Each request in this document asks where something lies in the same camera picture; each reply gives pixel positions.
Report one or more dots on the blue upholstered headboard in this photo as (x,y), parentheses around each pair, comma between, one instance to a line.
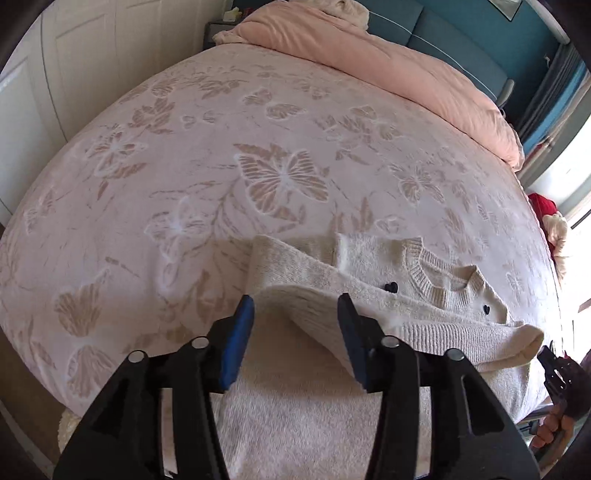
(455,39)

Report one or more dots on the red and cream plush toy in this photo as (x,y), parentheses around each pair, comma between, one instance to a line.
(551,221)

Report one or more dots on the cream cloth on duvet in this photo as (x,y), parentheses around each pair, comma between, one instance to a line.
(347,11)

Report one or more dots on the cream knit sweater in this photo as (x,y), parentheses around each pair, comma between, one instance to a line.
(360,323)

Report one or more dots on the dark bedside table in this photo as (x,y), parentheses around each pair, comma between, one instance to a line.
(217,32)

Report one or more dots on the white wardrobe doors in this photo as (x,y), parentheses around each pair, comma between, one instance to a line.
(60,83)

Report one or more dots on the person's right hand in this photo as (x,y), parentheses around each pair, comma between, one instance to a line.
(549,429)

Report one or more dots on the grey curtain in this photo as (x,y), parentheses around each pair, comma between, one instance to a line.
(554,87)

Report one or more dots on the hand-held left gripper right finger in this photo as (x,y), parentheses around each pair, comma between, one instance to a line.
(354,339)

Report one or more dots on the pink duvet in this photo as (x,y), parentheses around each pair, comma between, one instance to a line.
(369,60)

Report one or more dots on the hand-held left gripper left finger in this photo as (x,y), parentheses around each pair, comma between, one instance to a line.
(238,334)

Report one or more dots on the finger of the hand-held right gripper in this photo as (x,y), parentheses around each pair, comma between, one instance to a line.
(554,369)

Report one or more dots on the pink butterfly print blanket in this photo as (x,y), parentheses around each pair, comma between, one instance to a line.
(194,184)

